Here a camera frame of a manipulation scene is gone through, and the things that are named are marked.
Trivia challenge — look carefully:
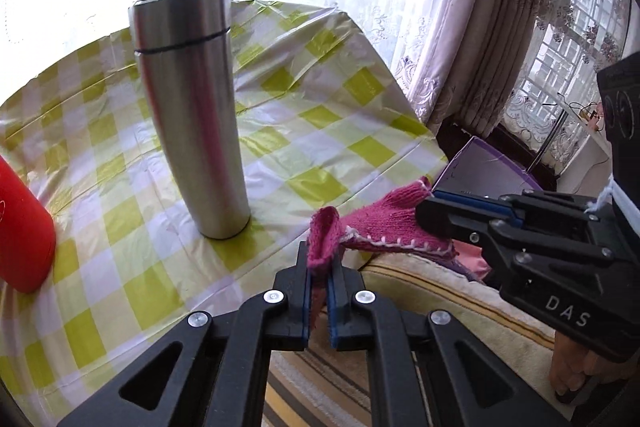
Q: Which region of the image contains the pink clip with wires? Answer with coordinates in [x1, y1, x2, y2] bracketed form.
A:
[570, 99, 607, 131]

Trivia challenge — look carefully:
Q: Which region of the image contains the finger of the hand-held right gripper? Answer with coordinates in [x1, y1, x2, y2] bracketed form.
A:
[415, 198, 501, 255]
[432, 189, 601, 230]

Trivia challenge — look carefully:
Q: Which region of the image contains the pink fleece hat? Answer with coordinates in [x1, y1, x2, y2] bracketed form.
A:
[455, 241, 491, 275]

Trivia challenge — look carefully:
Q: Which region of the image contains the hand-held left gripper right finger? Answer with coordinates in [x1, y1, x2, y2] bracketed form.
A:
[327, 263, 571, 427]

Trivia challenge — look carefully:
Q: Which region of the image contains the magenta knit sock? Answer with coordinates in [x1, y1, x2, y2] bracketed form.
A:
[307, 177, 459, 329]

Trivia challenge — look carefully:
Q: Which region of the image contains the mauve drape curtain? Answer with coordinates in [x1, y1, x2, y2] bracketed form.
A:
[405, 0, 551, 138]

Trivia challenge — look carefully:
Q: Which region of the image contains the silver steel thermos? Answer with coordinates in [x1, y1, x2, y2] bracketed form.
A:
[128, 0, 252, 241]

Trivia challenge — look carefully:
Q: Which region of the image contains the green checked plastic tablecloth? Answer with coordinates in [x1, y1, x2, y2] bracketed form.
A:
[0, 0, 448, 413]

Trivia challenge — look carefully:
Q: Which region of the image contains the person's right hand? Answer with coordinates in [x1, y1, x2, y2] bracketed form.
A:
[549, 332, 628, 404]

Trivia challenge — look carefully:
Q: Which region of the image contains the red thermos flask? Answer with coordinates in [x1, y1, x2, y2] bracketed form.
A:
[0, 154, 57, 294]

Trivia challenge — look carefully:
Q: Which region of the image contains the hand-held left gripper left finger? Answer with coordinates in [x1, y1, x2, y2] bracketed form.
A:
[57, 241, 314, 427]

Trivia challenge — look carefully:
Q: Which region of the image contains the striped towel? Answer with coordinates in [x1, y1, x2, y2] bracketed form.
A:
[265, 252, 568, 427]

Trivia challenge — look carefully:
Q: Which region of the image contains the purple box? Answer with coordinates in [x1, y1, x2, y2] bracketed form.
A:
[432, 137, 542, 208]

